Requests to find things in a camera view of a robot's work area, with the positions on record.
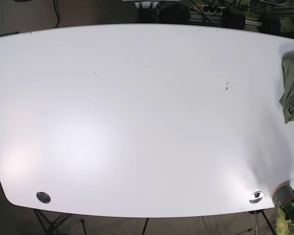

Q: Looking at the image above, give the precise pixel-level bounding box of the olive green T-shirt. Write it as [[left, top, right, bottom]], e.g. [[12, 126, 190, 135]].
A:
[[279, 51, 294, 124]]

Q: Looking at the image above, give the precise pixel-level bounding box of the left silver table grommet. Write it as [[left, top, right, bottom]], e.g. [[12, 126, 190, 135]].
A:
[[36, 191, 51, 204]]

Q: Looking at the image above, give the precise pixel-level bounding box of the silver table grommet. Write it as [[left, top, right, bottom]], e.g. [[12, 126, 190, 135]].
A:
[[36, 191, 51, 204], [249, 191, 264, 204]]

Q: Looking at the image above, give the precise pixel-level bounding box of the right silver table grommet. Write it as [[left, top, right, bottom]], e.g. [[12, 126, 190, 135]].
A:
[[249, 191, 264, 204]]

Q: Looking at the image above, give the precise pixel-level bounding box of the grey plant pot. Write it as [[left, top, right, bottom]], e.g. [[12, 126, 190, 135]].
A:
[[271, 183, 294, 209]]

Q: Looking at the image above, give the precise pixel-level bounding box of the green potted plant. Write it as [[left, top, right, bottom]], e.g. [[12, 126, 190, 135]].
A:
[[276, 202, 294, 235]]

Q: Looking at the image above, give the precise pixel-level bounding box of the black table leg frame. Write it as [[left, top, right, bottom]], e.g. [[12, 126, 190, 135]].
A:
[[33, 209, 72, 235]]

